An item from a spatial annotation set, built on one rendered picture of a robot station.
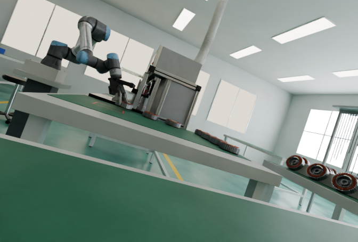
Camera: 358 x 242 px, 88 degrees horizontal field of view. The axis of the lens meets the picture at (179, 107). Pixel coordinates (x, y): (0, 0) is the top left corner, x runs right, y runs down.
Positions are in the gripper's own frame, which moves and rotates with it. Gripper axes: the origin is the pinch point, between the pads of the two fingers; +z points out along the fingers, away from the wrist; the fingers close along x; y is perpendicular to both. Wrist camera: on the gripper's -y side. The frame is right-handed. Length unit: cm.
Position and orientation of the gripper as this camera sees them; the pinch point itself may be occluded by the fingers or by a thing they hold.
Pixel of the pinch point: (124, 105)
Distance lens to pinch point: 126.9
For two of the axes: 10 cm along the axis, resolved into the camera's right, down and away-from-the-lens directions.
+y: -9.8, 1.9, 0.5
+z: 1.9, 9.8, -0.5
